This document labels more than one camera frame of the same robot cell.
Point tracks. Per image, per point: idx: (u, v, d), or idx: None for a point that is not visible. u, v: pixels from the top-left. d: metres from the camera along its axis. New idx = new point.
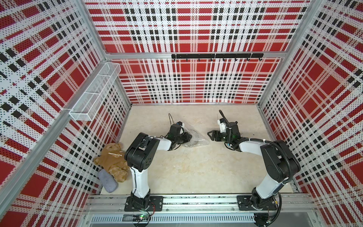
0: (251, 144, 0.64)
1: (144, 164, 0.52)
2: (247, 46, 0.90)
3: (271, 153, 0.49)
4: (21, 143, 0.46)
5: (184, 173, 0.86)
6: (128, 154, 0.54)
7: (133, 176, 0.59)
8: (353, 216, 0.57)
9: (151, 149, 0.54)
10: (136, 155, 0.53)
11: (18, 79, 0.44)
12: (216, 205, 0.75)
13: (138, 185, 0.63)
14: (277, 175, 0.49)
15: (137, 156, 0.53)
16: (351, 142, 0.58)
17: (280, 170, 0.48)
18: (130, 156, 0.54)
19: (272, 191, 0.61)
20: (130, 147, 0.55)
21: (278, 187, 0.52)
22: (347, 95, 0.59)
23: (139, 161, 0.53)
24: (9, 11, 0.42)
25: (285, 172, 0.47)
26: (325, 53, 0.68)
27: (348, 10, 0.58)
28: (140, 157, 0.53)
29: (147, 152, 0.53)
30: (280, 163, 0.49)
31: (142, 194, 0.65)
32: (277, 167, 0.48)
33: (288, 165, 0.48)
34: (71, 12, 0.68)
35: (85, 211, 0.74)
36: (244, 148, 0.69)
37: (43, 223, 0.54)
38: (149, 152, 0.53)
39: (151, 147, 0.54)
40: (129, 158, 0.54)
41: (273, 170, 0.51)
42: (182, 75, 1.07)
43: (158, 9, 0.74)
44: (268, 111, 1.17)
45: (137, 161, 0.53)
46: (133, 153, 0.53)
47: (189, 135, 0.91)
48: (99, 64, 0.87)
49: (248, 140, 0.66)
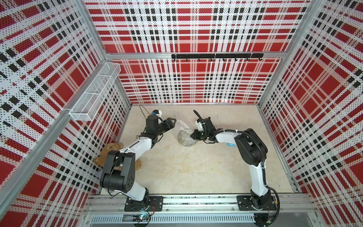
0: (226, 135, 0.70)
1: (125, 186, 0.46)
2: (247, 46, 0.90)
3: (244, 142, 0.56)
4: (21, 143, 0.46)
5: (184, 173, 0.86)
6: (104, 180, 0.46)
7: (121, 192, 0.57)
8: (353, 216, 0.57)
9: (127, 169, 0.46)
10: (114, 179, 0.46)
11: (18, 79, 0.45)
12: (216, 205, 0.75)
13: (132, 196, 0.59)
14: (251, 160, 0.57)
15: (115, 180, 0.46)
16: (352, 142, 0.58)
17: (252, 156, 0.55)
18: (108, 182, 0.46)
19: (263, 182, 0.63)
20: (103, 173, 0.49)
21: (262, 174, 0.60)
22: (348, 94, 0.59)
23: (120, 185, 0.46)
24: (9, 11, 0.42)
25: (255, 155, 0.55)
26: (325, 53, 0.68)
27: (348, 10, 0.58)
28: (118, 180, 0.46)
29: (125, 175, 0.46)
30: (252, 149, 0.56)
31: (139, 197, 0.65)
32: (250, 153, 0.56)
33: (259, 150, 0.56)
34: (71, 13, 0.68)
35: (85, 211, 0.74)
36: (220, 138, 0.76)
37: (43, 223, 0.54)
38: (126, 173, 0.46)
39: (128, 167, 0.46)
40: (107, 184, 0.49)
41: (246, 156, 0.59)
42: (182, 75, 1.07)
43: (158, 9, 0.74)
44: (268, 111, 1.17)
45: (117, 185, 0.46)
46: (110, 177, 0.46)
47: (170, 119, 0.82)
48: (99, 64, 0.88)
49: (223, 131, 0.72)
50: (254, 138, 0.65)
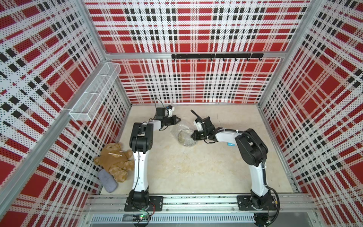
0: (226, 135, 0.70)
1: (148, 145, 0.65)
2: (247, 46, 0.90)
3: (244, 143, 0.56)
4: (21, 143, 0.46)
5: (184, 173, 0.86)
6: (132, 142, 0.64)
7: (136, 163, 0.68)
8: (353, 216, 0.57)
9: (149, 133, 0.65)
10: (139, 140, 0.64)
11: (18, 79, 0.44)
12: (216, 205, 0.75)
13: (141, 174, 0.66)
14: (251, 160, 0.57)
15: (141, 141, 0.64)
16: (352, 142, 0.58)
17: (253, 156, 0.55)
18: (135, 143, 0.64)
19: (263, 182, 0.62)
20: (132, 136, 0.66)
21: (262, 174, 0.60)
22: (348, 95, 0.59)
23: (144, 144, 0.64)
24: (9, 11, 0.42)
25: (256, 155, 0.54)
26: (325, 53, 0.68)
27: (348, 10, 0.58)
28: (142, 140, 0.64)
29: (148, 136, 0.65)
30: (253, 150, 0.56)
31: (144, 187, 0.67)
32: (250, 153, 0.56)
33: (259, 150, 0.56)
34: (71, 12, 0.68)
35: (85, 211, 0.74)
36: (220, 137, 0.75)
37: (43, 223, 0.54)
38: (149, 135, 0.65)
39: (149, 132, 0.65)
40: (134, 144, 0.65)
41: (246, 156, 0.59)
42: (182, 75, 1.07)
43: (158, 9, 0.74)
44: (268, 111, 1.17)
45: (142, 144, 0.65)
46: (137, 139, 0.64)
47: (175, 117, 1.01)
48: (99, 64, 0.87)
49: (223, 131, 0.71)
50: (255, 138, 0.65)
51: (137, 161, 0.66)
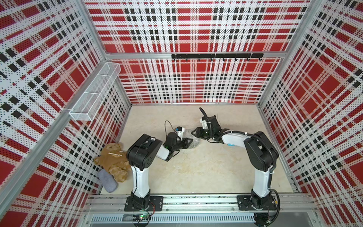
0: (234, 137, 0.66)
1: (145, 162, 0.53)
2: (247, 46, 0.90)
3: (254, 146, 0.52)
4: (21, 143, 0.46)
5: (184, 173, 0.86)
6: (129, 153, 0.55)
7: (133, 175, 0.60)
8: (353, 216, 0.57)
9: (153, 149, 0.55)
10: (138, 153, 0.54)
11: (18, 79, 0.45)
12: (216, 205, 0.75)
13: (138, 185, 0.63)
14: (262, 165, 0.53)
15: (139, 154, 0.54)
16: (351, 142, 0.58)
17: (263, 161, 0.51)
18: (132, 155, 0.55)
19: (266, 185, 0.61)
20: (133, 147, 0.55)
21: (268, 178, 0.58)
22: (348, 95, 0.59)
23: (141, 160, 0.53)
24: (9, 11, 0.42)
25: (266, 161, 0.51)
26: (325, 53, 0.68)
27: (348, 10, 0.58)
28: (142, 155, 0.53)
29: (150, 152, 0.54)
30: (263, 154, 0.52)
31: (142, 194, 0.65)
32: (260, 158, 0.52)
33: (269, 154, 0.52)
34: (71, 12, 0.68)
35: (85, 211, 0.74)
36: (226, 139, 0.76)
37: (43, 223, 0.54)
38: (151, 152, 0.54)
39: (153, 148, 0.55)
40: (131, 157, 0.55)
41: (255, 160, 0.55)
42: (182, 75, 1.07)
43: (158, 9, 0.74)
44: (268, 111, 1.17)
45: (139, 160, 0.54)
46: (135, 152, 0.54)
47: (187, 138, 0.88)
48: (99, 64, 0.88)
49: (230, 133, 0.68)
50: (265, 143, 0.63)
51: (134, 174, 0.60)
